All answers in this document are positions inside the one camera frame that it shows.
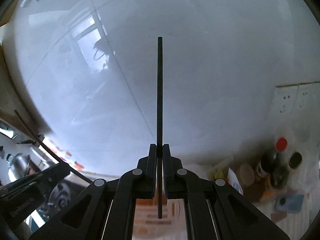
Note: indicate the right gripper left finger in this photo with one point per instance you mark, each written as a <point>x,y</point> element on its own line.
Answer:
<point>104,209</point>

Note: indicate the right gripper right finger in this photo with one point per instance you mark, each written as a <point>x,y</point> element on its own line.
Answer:
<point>214,209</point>

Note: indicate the steel cooking pot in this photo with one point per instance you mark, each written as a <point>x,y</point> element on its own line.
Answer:
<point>18,166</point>

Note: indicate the black gas stove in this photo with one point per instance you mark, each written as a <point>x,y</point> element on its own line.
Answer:
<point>57,198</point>

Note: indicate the cream cylindrical utensil holder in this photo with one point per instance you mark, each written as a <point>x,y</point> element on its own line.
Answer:
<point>147,225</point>

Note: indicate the red cap sauce bottle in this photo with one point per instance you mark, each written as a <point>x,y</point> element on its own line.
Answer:
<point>281,145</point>

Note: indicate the black cap sauce bottle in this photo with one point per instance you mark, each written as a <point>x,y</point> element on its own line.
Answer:
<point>295,160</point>

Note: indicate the colourful wall stickers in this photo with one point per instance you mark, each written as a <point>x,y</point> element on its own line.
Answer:
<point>63,154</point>

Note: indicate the white wall sockets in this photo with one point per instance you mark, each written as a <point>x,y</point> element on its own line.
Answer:
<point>289,99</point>

